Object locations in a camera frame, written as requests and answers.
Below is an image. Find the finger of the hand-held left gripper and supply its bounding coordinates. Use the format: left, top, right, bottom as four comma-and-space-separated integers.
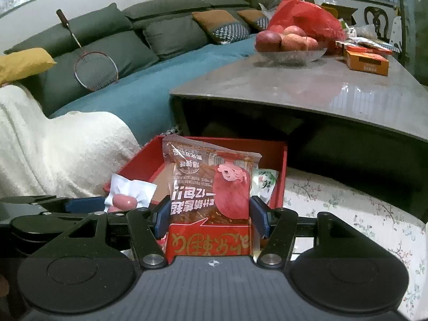
65, 197, 108, 213

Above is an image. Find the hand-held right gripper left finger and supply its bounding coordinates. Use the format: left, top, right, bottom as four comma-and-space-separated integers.
40, 196, 171, 270

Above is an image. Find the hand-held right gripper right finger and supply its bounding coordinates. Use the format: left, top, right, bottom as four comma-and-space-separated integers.
250, 196, 380, 269

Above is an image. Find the green white snack packet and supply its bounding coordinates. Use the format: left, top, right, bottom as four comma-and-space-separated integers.
251, 168, 280, 206

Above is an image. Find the red cardboard box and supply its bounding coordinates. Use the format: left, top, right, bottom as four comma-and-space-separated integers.
104, 135, 288, 213

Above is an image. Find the white sausage snack packet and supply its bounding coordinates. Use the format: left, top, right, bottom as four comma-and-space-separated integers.
104, 174, 158, 213

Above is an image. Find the red clear snack packet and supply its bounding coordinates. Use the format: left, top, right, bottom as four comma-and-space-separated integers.
162, 135, 263, 263

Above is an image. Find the white fluffy blanket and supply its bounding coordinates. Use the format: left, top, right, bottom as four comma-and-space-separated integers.
0, 83, 141, 201

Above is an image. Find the floral tablecloth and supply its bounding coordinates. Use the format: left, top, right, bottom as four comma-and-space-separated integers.
282, 167, 428, 321

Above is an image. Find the green teal sofa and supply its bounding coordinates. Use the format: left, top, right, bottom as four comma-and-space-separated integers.
3, 0, 268, 134

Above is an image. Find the dark coffee table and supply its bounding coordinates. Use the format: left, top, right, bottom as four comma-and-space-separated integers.
170, 37, 428, 208

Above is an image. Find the yellow pillow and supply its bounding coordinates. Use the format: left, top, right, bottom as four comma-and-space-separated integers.
0, 47, 56, 84

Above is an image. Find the large green cushion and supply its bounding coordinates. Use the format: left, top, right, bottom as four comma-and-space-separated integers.
25, 30, 159, 114

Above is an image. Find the glass fruit bowl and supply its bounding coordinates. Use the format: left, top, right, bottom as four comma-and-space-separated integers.
255, 45, 328, 66

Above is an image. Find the dark red apple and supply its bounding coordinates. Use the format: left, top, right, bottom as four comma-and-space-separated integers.
255, 30, 281, 52

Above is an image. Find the small green cushion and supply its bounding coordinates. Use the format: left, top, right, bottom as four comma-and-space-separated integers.
144, 17, 209, 61

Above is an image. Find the badminton racket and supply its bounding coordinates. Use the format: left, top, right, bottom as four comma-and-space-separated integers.
56, 9, 119, 91

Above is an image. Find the small brown patterned cushion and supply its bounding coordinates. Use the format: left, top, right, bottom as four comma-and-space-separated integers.
238, 8, 270, 32

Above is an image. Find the flat orange box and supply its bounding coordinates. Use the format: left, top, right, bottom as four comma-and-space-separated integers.
336, 40, 393, 56

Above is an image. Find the large brown patterned cushion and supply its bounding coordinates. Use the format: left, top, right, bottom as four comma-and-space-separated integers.
192, 9, 251, 45

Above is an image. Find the red plastic bag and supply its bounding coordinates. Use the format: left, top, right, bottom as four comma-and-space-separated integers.
267, 0, 346, 54

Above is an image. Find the brown cardboard box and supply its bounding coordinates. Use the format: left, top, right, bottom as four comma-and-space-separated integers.
319, 3, 358, 25

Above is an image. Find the dark wooden chair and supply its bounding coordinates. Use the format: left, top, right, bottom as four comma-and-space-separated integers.
364, 6, 390, 41

